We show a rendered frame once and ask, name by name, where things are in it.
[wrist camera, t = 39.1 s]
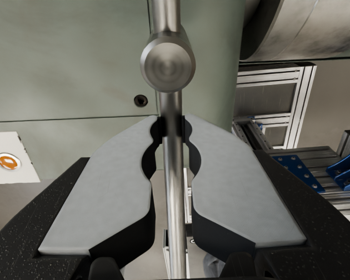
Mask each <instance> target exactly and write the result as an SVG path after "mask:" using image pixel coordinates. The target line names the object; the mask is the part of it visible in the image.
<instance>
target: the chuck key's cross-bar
mask: <svg viewBox="0 0 350 280"><path fill-rule="evenodd" d="M151 4H152V18H153V31H154V34H156V33H158V32H163V31H173V32H178V33H181V3H180V0H151ZM158 94H159V107H160V115H161V122H162V136H163V138H162V145H163V163H164V182H165V192H166V210H167V228H168V247H169V265H170V275H171V279H185V278H187V264H186V225H185V205H184V165H183V141H182V90H180V91H178V92H174V93H163V92H159V91H158Z"/></svg>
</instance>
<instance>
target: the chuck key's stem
mask: <svg viewBox="0 0 350 280"><path fill-rule="evenodd" d="M140 69H141V74H142V76H143V78H144V80H145V81H146V82H147V84H148V85H149V86H150V87H152V88H153V89H155V90H157V91H159V92H163V93H174V92H178V91H180V90H182V89H183V88H185V87H186V86H187V85H188V84H189V83H190V82H191V80H192V78H193V76H194V73H195V70H196V60H195V57H194V54H193V51H192V48H191V45H190V43H189V40H188V37H187V34H186V32H185V29H184V28H183V26H182V25H181V33H178V32H173V31H163V32H158V33H156V34H154V31H153V30H152V33H151V35H150V37H149V39H148V42H147V44H146V46H145V48H144V50H143V53H142V55H141V61H140Z"/></svg>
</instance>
